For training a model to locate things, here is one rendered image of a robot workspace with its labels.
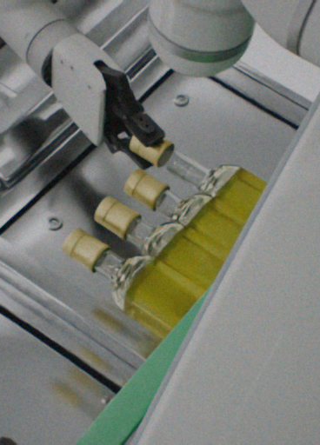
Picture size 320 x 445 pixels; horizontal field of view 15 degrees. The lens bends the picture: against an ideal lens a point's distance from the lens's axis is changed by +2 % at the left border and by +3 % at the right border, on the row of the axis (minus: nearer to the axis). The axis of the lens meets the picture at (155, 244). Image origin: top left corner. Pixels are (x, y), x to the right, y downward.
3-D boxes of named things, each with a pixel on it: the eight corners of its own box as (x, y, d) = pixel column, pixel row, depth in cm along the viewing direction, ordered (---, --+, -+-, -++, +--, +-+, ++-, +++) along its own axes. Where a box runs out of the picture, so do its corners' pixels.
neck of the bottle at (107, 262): (125, 270, 135) (92, 248, 137) (127, 255, 133) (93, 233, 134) (110, 287, 134) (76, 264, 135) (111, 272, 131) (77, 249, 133)
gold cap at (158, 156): (173, 156, 147) (144, 138, 148) (176, 137, 144) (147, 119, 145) (156, 174, 145) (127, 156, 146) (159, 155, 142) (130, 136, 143)
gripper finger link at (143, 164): (108, 149, 150) (141, 184, 148) (109, 132, 148) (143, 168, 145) (128, 138, 152) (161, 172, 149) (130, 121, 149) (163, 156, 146)
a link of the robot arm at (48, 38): (27, 88, 155) (41, 102, 154) (26, 35, 148) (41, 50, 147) (75, 64, 158) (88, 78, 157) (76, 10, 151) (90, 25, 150)
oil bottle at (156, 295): (290, 375, 131) (131, 269, 137) (300, 348, 126) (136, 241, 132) (262, 413, 128) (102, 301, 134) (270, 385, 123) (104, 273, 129)
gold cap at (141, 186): (169, 199, 142) (139, 181, 144) (171, 181, 140) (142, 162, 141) (151, 217, 141) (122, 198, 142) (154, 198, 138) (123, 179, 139)
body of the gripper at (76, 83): (36, 97, 154) (92, 156, 150) (36, 36, 146) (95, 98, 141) (83, 74, 158) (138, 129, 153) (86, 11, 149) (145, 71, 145)
